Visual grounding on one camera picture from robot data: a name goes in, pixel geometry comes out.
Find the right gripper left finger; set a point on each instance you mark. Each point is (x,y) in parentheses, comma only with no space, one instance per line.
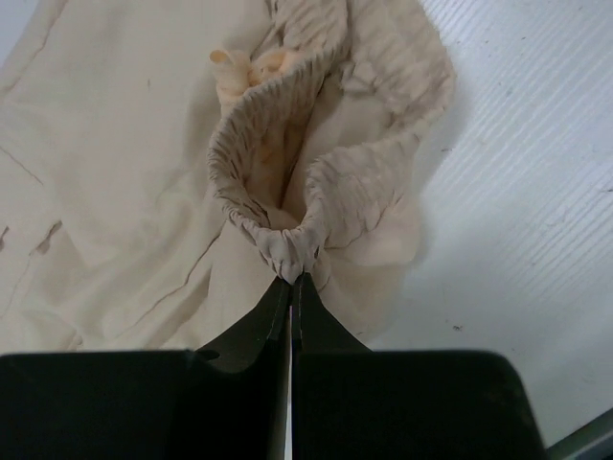
(225,400)

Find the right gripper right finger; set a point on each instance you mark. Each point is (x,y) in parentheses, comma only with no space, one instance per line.
(349,402)

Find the beige trousers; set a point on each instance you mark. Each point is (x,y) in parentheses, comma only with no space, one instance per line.
(163,161)

